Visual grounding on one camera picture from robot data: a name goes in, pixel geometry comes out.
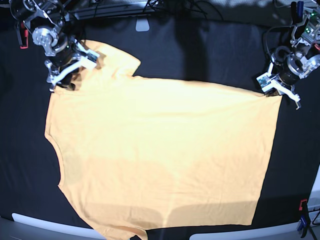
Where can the blue clamp far right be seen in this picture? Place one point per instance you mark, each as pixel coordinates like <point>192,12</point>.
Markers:
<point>298,14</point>

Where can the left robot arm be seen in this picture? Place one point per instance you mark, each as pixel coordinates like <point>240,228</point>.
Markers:
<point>299,58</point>

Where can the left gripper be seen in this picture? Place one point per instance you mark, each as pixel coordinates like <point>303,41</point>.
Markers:
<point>277,87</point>

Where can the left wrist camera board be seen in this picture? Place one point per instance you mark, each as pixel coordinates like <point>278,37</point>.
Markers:
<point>263,81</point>

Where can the yellow t-shirt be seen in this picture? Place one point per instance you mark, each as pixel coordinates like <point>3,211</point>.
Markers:
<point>137,153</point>

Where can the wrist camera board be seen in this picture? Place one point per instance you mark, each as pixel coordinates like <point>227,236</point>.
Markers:
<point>93,56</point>
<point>263,81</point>

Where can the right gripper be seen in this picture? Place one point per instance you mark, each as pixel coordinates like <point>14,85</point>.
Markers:
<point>65,60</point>

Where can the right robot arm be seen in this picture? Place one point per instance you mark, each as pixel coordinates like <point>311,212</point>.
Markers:
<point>45,22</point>

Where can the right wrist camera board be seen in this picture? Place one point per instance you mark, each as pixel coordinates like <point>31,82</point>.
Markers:
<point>93,56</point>

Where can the red blue clamp near right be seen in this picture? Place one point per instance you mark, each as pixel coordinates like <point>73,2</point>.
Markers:
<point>304,222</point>

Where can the red black clamp far left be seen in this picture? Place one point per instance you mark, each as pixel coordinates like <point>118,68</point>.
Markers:
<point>22,35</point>

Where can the grey tab on table edge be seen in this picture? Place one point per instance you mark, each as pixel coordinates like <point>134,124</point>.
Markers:
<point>142,25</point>

